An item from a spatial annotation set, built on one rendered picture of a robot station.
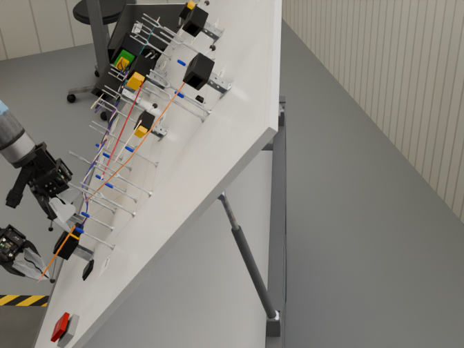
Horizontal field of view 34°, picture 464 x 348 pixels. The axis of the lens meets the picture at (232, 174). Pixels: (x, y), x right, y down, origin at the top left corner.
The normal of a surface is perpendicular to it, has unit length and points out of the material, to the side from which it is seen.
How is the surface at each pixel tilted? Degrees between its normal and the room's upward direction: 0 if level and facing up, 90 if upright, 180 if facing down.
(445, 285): 0
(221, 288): 0
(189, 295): 0
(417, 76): 90
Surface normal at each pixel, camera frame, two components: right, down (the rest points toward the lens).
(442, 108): -0.95, 0.23
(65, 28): 0.32, 0.57
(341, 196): -0.04, -0.79
